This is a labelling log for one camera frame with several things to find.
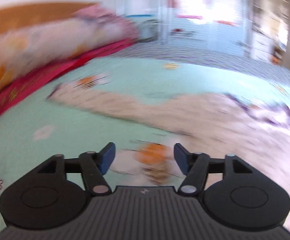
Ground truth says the beige patterned pajama garment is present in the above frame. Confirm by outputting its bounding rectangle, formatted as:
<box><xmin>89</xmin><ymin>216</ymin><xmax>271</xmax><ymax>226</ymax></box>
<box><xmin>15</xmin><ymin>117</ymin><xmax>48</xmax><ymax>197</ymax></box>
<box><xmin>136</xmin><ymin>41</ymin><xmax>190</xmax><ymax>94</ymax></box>
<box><xmin>47</xmin><ymin>83</ymin><xmax>290</xmax><ymax>230</ymax></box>

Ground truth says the green bee quilt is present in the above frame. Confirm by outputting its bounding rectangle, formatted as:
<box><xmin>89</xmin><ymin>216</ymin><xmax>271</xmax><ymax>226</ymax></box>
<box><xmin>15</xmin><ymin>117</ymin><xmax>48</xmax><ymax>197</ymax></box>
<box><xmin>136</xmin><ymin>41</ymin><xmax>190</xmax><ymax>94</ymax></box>
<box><xmin>0</xmin><ymin>57</ymin><xmax>290</xmax><ymax>231</ymax></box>

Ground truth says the pink red blanket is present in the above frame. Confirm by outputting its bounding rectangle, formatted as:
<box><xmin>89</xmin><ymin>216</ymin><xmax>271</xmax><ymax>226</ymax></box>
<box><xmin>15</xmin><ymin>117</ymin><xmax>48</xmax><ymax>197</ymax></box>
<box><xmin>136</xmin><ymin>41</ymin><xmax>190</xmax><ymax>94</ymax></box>
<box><xmin>0</xmin><ymin>39</ymin><xmax>134</xmax><ymax>115</ymax></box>

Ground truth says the purple dotted bedsheet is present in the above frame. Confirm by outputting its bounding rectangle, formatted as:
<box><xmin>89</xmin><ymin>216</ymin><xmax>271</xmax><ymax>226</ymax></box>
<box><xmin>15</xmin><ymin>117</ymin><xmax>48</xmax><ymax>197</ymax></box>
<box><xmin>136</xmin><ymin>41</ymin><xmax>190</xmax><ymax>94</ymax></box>
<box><xmin>112</xmin><ymin>42</ymin><xmax>290</xmax><ymax>86</ymax></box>

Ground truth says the rolled floral duvet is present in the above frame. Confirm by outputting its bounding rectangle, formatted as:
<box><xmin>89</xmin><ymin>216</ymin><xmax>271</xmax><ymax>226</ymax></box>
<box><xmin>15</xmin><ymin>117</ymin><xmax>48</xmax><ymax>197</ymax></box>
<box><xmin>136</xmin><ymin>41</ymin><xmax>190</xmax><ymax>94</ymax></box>
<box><xmin>0</xmin><ymin>18</ymin><xmax>126</xmax><ymax>91</ymax></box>

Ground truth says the pink checkered cloth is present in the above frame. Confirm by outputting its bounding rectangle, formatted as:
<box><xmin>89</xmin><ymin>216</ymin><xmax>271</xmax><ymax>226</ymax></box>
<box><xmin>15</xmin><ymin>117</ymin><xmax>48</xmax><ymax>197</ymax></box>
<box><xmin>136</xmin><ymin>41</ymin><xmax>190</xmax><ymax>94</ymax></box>
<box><xmin>73</xmin><ymin>4</ymin><xmax>139</xmax><ymax>40</ymax></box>

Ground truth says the blue sliding wardrobe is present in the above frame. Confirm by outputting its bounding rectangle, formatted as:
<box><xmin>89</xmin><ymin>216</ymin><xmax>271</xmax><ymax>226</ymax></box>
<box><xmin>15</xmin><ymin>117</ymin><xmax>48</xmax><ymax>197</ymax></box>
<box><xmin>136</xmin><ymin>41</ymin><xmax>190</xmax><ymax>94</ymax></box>
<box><xmin>109</xmin><ymin>0</ymin><xmax>251</xmax><ymax>56</ymax></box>

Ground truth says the wooden headboard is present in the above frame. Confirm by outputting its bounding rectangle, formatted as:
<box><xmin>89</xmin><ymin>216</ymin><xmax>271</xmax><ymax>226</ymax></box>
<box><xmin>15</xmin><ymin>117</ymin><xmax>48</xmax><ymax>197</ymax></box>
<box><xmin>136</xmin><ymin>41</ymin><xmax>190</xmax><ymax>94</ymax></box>
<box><xmin>0</xmin><ymin>1</ymin><xmax>95</xmax><ymax>34</ymax></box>

